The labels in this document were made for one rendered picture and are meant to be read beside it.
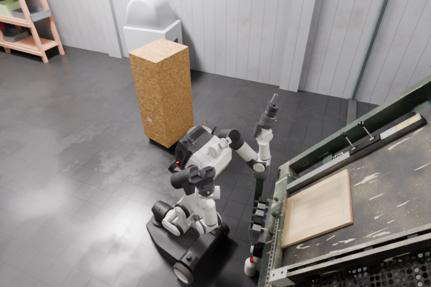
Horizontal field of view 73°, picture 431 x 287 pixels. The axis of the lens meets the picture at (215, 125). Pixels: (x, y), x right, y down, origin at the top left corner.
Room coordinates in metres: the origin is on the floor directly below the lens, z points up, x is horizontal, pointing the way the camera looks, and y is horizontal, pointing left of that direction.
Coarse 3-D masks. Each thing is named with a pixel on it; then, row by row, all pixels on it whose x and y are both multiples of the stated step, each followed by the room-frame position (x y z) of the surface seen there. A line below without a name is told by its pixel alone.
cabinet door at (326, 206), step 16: (336, 176) 1.19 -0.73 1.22; (304, 192) 1.24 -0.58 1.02; (320, 192) 1.15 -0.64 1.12; (336, 192) 1.08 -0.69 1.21; (288, 208) 1.19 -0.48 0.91; (304, 208) 1.11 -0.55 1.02; (320, 208) 1.03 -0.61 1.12; (336, 208) 0.97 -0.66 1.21; (288, 224) 1.06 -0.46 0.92; (304, 224) 0.99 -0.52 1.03; (320, 224) 0.93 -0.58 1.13; (336, 224) 0.87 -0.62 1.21; (288, 240) 0.94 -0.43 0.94; (304, 240) 0.89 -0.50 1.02
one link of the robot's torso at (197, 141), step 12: (192, 132) 1.39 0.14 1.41; (204, 132) 1.41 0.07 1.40; (180, 144) 1.30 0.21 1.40; (192, 144) 1.29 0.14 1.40; (204, 144) 1.32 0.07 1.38; (180, 156) 1.30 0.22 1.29; (192, 156) 1.22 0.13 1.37; (204, 156) 1.23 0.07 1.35; (216, 156) 1.23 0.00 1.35; (228, 156) 1.29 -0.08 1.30; (180, 168) 1.31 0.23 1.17; (216, 168) 1.19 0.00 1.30
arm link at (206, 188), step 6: (204, 168) 0.91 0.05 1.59; (210, 168) 0.91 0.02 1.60; (192, 174) 0.89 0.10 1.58; (210, 174) 0.88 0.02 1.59; (192, 180) 0.86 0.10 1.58; (198, 180) 0.86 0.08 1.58; (204, 180) 0.86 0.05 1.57; (210, 180) 0.88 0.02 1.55; (198, 186) 0.86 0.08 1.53; (204, 186) 0.87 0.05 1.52; (210, 186) 0.88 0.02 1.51; (204, 192) 0.87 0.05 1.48
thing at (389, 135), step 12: (408, 120) 1.23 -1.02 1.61; (420, 120) 1.18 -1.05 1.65; (384, 132) 1.26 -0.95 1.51; (396, 132) 1.21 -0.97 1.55; (408, 132) 1.19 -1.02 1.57; (372, 144) 1.23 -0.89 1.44; (384, 144) 1.22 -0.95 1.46; (348, 156) 1.26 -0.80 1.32; (360, 156) 1.24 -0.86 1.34; (324, 168) 1.30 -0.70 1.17; (336, 168) 1.27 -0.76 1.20; (300, 180) 1.35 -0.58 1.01; (312, 180) 1.31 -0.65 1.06
